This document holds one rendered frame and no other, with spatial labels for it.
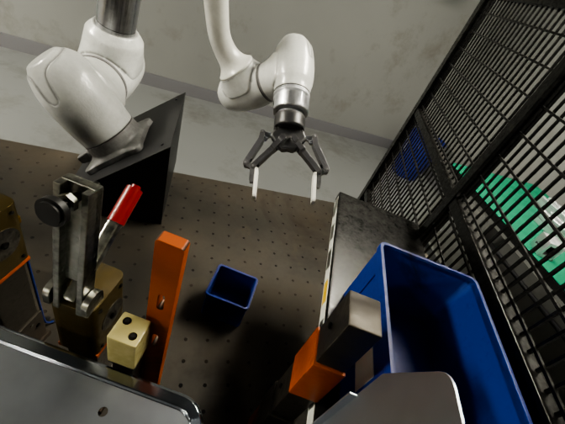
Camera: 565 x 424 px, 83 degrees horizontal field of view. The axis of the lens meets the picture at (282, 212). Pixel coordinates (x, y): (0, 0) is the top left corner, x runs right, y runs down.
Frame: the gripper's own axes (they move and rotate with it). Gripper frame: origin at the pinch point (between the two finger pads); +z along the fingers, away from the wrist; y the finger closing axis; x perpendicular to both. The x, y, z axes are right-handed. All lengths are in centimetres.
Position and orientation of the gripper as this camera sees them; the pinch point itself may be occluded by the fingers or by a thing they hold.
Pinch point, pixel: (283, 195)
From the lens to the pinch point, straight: 73.5
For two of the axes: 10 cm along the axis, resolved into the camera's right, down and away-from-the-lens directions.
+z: -0.8, 9.7, -2.1
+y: -10.0, -0.8, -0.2
